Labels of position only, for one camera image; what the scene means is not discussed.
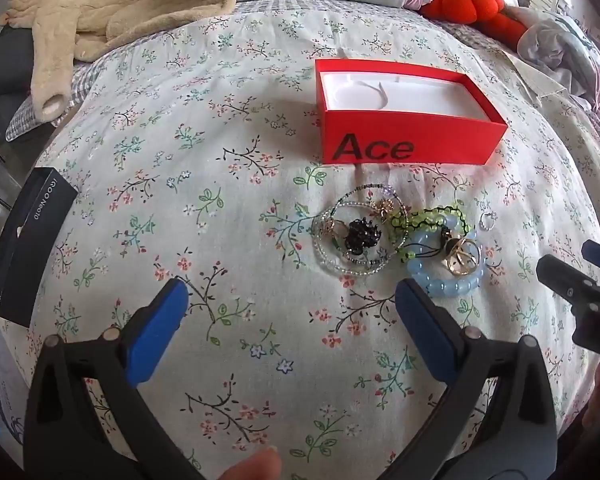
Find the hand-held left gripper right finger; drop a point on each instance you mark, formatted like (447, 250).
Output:
(427, 332)

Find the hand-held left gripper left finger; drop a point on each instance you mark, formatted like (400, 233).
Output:
(157, 330)

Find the black hair claw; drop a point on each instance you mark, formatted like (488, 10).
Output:
(361, 234)

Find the red cardboard box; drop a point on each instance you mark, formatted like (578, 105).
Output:
(405, 125)

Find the person's left hand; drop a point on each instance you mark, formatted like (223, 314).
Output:
(252, 465)

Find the black phone box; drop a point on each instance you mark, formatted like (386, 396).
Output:
(27, 240)

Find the white plastic bag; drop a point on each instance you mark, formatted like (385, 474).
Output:
(0, 390)

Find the floral bed cover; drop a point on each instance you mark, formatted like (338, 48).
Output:
(260, 170)

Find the grey crumpled clothing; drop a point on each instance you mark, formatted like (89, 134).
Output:
(565, 45)

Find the red pumpkin plush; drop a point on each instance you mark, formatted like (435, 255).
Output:
(472, 5)

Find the beige fleece garment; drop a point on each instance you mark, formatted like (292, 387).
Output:
(105, 15)

